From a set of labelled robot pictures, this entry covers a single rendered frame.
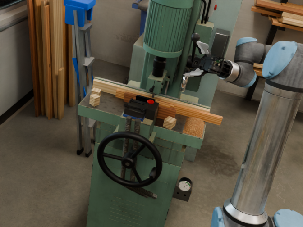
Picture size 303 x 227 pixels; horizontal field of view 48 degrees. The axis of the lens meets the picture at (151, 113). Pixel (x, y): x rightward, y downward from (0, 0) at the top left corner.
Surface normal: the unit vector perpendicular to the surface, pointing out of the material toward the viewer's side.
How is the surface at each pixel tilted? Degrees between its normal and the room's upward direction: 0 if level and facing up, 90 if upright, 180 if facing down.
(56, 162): 0
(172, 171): 90
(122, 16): 90
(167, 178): 90
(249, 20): 90
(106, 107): 0
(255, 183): 78
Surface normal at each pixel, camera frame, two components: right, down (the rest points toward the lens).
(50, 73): 0.96, 0.23
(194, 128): 0.02, -0.46
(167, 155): -0.23, 0.48
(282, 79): -0.62, 0.15
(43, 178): 0.16, -0.84
